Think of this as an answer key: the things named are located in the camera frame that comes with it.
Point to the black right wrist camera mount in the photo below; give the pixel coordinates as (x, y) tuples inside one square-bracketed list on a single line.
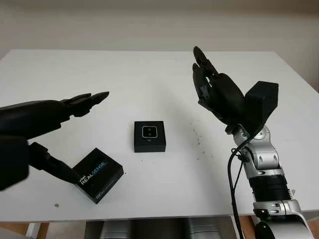
[(261, 104)]

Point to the silver robot lower body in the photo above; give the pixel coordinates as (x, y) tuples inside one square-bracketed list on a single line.
[(154, 229)]

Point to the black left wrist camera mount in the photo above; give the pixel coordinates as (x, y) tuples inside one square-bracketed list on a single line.
[(12, 161)]

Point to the small silver cube camera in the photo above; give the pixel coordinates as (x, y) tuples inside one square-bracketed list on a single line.
[(149, 132)]

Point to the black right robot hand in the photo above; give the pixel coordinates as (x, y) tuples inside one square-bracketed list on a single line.
[(226, 97)]

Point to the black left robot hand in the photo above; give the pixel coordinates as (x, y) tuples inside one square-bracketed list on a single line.
[(30, 119)]

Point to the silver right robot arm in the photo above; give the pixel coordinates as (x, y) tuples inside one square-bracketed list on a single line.
[(266, 169)]

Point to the white table leg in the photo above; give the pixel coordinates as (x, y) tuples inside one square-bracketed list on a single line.
[(33, 231)]

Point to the black camera box base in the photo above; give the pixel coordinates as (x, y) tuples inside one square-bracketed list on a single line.
[(149, 147)]

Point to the black RealSense box lid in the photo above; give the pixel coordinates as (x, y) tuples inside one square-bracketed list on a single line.
[(102, 174)]

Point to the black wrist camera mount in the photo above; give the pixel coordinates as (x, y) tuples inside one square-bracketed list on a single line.
[(261, 104), (12, 161)]

